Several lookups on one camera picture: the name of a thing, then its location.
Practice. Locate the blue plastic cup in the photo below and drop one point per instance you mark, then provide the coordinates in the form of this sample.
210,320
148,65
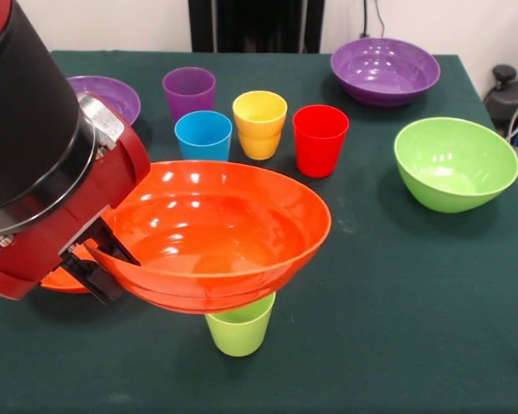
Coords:
204,138

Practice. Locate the green plastic cup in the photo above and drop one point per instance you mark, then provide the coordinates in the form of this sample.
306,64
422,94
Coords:
239,336

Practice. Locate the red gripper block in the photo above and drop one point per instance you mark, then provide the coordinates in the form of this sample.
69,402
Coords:
112,185

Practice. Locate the green plastic bowl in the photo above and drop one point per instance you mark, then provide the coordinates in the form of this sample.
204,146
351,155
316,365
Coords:
455,172

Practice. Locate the purple plastic bowl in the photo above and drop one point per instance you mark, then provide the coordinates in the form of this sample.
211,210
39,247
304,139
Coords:
116,97
384,73

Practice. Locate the dark green tablecloth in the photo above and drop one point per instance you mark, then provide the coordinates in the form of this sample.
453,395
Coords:
371,345

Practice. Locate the yellow plastic cup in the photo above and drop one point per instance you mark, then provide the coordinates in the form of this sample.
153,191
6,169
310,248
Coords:
259,125

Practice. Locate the purple plastic cup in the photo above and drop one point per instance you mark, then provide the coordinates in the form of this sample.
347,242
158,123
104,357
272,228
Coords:
187,92

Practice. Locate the red plastic cup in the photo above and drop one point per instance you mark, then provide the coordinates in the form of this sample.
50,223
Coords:
319,142

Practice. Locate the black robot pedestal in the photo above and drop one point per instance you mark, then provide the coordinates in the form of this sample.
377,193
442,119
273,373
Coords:
259,26

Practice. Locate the orange plastic bowl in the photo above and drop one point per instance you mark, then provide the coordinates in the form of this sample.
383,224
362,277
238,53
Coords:
65,284
224,241

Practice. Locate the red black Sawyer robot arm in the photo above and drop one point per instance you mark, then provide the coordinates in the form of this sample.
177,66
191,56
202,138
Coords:
26,108

